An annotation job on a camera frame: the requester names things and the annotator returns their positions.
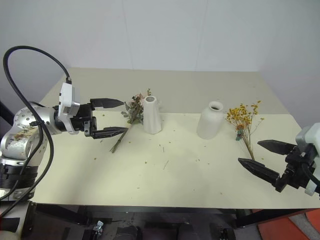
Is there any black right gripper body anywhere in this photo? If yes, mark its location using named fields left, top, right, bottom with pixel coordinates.
left=274, top=144, right=317, bottom=193

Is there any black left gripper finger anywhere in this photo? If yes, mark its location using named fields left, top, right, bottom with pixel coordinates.
left=90, top=126, right=130, bottom=140
left=89, top=97, right=125, bottom=110

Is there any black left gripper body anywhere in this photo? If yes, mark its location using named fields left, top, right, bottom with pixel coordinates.
left=65, top=102, right=98, bottom=138

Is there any small silver metal clamp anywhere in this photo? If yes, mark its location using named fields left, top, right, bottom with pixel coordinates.
left=94, top=220, right=105, bottom=236

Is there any yellow dried flower bunch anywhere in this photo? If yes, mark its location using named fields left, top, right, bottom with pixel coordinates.
left=225, top=100, right=265, bottom=161

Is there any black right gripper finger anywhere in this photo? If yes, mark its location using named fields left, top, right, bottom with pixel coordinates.
left=257, top=139, right=298, bottom=157
left=237, top=157, right=281, bottom=187

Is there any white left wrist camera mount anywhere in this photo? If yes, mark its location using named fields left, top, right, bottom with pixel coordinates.
left=57, top=81, right=82, bottom=120

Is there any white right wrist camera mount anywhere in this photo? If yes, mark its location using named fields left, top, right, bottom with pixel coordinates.
left=294, top=123, right=320, bottom=196

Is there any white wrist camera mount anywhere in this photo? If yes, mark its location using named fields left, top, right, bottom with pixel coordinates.
left=294, top=123, right=320, bottom=196
left=57, top=81, right=82, bottom=120

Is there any white tapered ceramic vase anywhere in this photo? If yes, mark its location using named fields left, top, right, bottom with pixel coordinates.
left=142, top=95, right=163, bottom=135

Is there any orange red floor panel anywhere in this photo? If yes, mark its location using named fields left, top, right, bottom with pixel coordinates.
left=256, top=207, right=320, bottom=240

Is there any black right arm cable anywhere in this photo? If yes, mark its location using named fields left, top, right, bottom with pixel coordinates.
left=300, top=161, right=320, bottom=199

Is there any black metal table frame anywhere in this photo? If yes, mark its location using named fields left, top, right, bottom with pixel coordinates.
left=29, top=202, right=320, bottom=229

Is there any white bottle-shaped ceramic vase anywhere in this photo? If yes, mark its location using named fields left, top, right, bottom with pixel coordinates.
left=196, top=100, right=225, bottom=140

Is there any pink green dried flower bunch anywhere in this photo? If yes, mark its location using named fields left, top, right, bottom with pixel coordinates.
left=109, top=87, right=153, bottom=154

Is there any white robot torso cover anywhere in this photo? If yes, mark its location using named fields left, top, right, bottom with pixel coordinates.
left=0, top=199, right=34, bottom=240

